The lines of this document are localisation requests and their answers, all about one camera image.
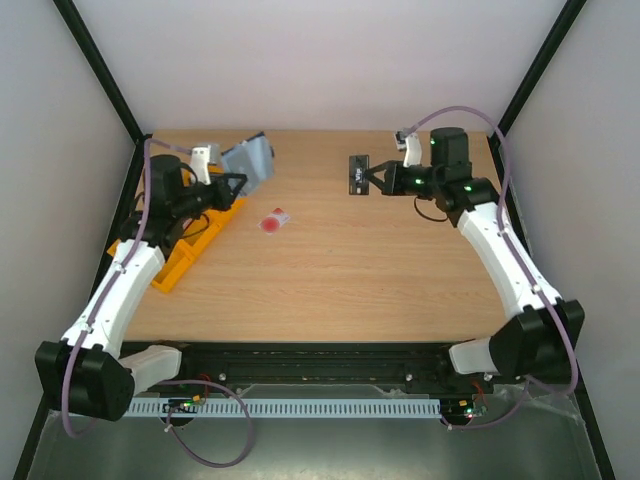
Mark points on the yellow three-compartment bin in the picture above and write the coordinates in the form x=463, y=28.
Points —
x=190, y=245

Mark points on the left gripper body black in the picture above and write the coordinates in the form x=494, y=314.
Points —
x=221, y=201

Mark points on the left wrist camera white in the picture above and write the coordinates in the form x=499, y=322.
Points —
x=202, y=156

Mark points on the left black frame post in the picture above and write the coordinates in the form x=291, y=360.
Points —
x=91, y=52

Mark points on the black frame post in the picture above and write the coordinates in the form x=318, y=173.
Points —
x=549, y=47
x=91, y=52

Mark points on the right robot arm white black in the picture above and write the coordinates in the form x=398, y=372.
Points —
x=541, y=328

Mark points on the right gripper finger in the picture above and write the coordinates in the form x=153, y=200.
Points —
x=375, y=180
x=384, y=167

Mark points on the white slotted cable duct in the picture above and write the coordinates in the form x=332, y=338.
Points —
x=288, y=408

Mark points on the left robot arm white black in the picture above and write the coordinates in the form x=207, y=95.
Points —
x=107, y=316

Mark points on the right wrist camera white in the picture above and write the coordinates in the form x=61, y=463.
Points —
x=411, y=146

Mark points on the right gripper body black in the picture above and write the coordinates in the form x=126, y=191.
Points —
x=390, y=176

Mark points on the dark blue card holder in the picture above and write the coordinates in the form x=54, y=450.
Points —
x=253, y=157

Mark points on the right black frame post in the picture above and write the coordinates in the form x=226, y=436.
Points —
x=549, y=47

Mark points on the red dot card on table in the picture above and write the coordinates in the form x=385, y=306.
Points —
x=275, y=220

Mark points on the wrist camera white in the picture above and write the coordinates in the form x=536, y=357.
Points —
x=411, y=146
x=202, y=156

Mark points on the black aluminium rail base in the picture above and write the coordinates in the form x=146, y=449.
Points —
x=413, y=368

